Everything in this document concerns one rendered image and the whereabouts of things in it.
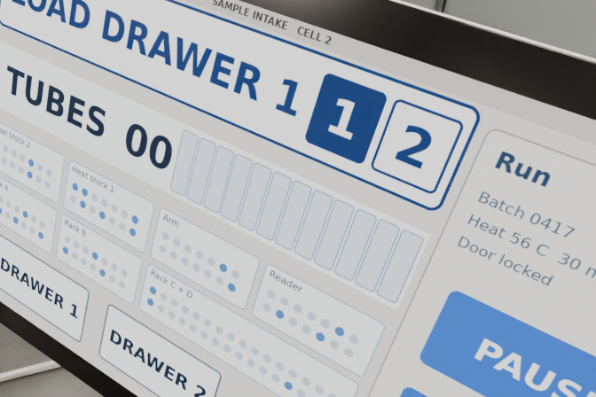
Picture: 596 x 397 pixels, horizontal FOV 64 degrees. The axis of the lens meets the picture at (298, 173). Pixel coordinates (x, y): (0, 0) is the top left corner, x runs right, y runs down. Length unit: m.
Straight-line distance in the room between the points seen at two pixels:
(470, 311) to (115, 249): 0.22
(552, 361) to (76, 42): 0.30
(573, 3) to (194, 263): 0.97
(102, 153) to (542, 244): 0.25
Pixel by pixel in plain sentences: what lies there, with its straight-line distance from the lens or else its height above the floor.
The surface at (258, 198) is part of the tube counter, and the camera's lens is 0.26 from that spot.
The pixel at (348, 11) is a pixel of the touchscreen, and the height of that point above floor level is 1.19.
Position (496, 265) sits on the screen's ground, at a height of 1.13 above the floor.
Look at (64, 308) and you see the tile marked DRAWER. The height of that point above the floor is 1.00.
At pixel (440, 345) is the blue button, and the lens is 0.26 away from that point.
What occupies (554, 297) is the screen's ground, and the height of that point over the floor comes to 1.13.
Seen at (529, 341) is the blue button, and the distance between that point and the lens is 0.25.
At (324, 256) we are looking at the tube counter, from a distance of 0.25.
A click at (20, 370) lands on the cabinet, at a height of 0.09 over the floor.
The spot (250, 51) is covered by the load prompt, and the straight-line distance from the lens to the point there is 0.25.
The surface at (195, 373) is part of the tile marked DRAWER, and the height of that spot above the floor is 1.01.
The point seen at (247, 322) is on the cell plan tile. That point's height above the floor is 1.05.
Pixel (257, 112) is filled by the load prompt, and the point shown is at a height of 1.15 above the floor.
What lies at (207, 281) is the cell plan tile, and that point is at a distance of 0.30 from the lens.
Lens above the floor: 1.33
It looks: 56 degrees down
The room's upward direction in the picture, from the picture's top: 4 degrees counter-clockwise
